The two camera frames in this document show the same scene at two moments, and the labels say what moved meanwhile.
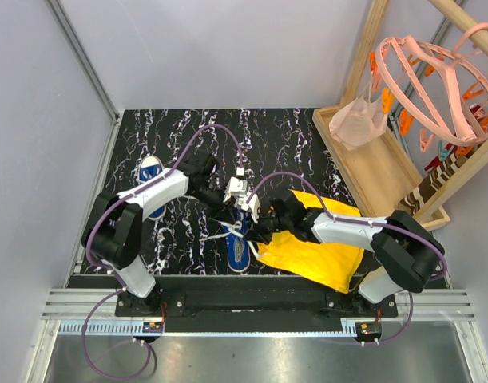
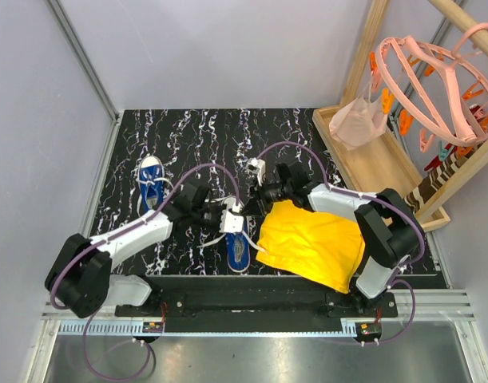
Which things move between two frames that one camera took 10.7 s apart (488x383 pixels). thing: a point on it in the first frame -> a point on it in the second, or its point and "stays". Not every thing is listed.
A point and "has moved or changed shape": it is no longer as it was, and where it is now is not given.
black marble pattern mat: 279,151 stays
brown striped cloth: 415,199 stays
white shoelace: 232,226 has moved or changed shape
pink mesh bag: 360,119 stays
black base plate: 250,305 stays
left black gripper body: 212,197 -> 208,218
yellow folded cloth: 332,266 stays
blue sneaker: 237,244 stays
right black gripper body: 269,223 -> 277,191
